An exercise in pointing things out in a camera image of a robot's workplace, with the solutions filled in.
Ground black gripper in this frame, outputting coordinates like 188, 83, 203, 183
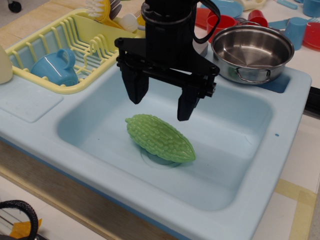
114, 4, 219, 121

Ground green bumpy toy squash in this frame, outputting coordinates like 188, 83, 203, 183
125, 114, 196, 163

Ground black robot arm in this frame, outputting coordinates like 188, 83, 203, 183
114, 0, 220, 121

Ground stainless steel pot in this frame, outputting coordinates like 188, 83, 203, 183
211, 25, 295, 85

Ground grey toy faucet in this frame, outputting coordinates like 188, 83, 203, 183
192, 40, 209, 57

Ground white sponge brush head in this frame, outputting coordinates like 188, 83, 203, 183
118, 13, 138, 33

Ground red cup on side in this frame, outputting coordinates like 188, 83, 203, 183
195, 7, 212, 29

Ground red plastic cup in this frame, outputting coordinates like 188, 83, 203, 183
206, 15, 238, 43

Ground light blue toy sink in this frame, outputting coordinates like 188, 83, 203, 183
0, 14, 313, 240

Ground yellow dish brush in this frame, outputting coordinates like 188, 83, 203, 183
85, 0, 122, 29

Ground yellow dish rack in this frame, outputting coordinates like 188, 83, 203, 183
4, 8, 147, 95

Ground blue plastic plate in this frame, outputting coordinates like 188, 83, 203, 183
196, 0, 244, 18

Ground blue toy teacup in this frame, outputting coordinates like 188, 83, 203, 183
30, 48, 79, 87

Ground blue plastic cup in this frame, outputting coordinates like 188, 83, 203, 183
284, 17, 308, 51

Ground red plastic bowl right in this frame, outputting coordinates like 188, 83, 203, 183
302, 22, 320, 52

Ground black caster wheel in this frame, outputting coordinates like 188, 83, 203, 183
7, 0, 22, 14

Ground orange tape piece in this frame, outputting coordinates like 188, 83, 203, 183
9, 221, 35, 239

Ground black braided cable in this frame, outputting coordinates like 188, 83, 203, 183
0, 199, 40, 240

